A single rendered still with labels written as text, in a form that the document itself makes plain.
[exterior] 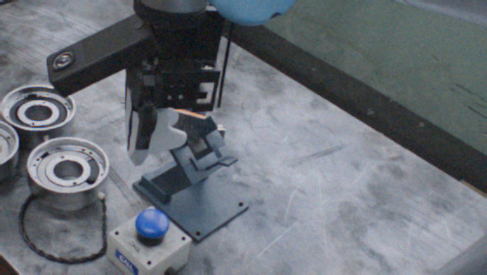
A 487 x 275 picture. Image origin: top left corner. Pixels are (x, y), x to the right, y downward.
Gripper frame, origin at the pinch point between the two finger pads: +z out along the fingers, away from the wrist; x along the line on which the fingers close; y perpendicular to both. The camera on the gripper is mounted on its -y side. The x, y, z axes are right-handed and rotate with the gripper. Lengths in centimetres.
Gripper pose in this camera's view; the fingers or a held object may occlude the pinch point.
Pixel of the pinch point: (131, 155)
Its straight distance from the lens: 75.1
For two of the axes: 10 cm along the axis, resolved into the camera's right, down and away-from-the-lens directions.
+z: -1.5, 7.9, 6.0
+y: 9.5, -0.5, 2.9
